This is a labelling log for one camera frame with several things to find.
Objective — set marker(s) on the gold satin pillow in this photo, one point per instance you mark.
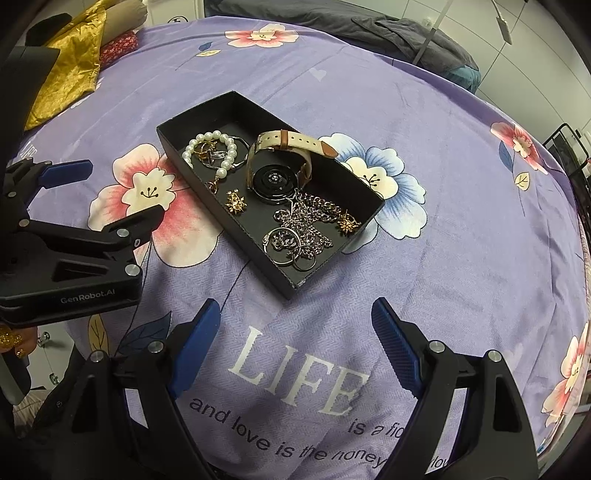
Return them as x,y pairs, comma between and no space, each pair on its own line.
69,60

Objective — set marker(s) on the purple floral blanket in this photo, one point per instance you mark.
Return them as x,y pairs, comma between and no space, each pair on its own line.
323,115

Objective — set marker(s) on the red patterned cushion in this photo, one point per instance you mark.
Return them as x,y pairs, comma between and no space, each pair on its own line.
119,51

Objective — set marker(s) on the silver hoop rings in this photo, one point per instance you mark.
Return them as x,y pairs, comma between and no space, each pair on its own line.
288,258

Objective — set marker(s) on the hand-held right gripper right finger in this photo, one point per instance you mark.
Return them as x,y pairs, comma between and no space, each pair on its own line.
397,346

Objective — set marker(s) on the black jewelry box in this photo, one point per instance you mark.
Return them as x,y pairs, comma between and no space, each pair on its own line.
258,221

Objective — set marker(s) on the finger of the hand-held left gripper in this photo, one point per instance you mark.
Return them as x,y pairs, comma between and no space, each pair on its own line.
134,226
64,173

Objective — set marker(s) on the grey massage bed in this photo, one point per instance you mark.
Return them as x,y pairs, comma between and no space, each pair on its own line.
300,14

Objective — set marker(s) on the person's left hand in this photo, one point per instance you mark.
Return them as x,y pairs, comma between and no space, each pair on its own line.
21,344

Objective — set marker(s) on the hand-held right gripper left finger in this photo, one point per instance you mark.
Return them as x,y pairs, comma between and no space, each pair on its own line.
198,341

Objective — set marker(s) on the small gold brooch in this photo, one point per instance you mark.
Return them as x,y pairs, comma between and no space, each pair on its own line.
235,201
349,225

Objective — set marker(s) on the grey crumpled blanket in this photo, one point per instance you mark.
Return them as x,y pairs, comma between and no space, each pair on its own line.
415,44

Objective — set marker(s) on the beige bolster pillow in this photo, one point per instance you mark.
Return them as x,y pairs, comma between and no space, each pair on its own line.
124,21

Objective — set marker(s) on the silver bangle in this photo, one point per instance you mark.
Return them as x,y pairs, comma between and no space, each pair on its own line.
247,150

